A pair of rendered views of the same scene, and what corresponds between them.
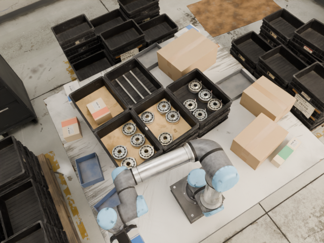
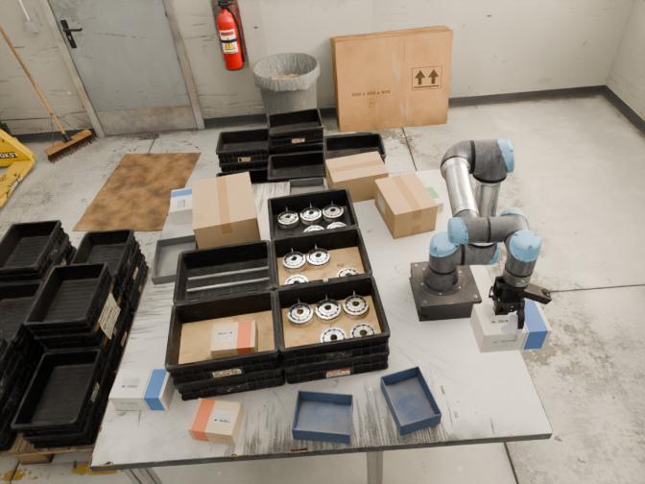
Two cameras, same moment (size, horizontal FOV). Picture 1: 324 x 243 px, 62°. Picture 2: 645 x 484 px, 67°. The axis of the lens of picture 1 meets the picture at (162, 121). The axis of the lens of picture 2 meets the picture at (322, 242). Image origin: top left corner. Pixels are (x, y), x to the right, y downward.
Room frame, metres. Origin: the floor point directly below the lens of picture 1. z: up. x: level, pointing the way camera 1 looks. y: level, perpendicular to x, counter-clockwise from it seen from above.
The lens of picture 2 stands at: (0.35, 1.30, 2.34)
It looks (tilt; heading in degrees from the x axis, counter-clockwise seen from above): 42 degrees down; 295
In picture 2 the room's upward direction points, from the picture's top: 5 degrees counter-clockwise
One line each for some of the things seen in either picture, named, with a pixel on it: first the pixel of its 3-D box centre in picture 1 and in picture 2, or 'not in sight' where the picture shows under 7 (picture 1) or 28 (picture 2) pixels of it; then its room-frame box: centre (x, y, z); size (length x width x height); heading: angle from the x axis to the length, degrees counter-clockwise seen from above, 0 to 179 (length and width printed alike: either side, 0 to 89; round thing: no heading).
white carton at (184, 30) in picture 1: (186, 35); (183, 205); (1.92, -0.34, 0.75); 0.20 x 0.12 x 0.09; 121
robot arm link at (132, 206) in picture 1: (131, 205); (508, 229); (0.29, 0.17, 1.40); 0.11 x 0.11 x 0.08; 16
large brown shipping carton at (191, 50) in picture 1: (187, 57); (226, 213); (1.61, -0.29, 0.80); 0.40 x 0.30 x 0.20; 123
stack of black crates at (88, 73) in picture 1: (95, 72); (68, 398); (2.10, 0.64, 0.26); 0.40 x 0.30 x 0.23; 113
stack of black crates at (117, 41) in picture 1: (126, 49); (84, 319); (2.26, 0.28, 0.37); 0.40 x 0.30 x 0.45; 113
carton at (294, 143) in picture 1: (286, 152); (428, 195); (0.67, -0.81, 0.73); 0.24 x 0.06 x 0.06; 125
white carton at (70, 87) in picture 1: (75, 94); (144, 389); (1.44, 0.67, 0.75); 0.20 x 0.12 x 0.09; 18
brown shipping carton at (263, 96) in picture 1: (266, 101); (356, 178); (1.07, -0.79, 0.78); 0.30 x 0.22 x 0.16; 32
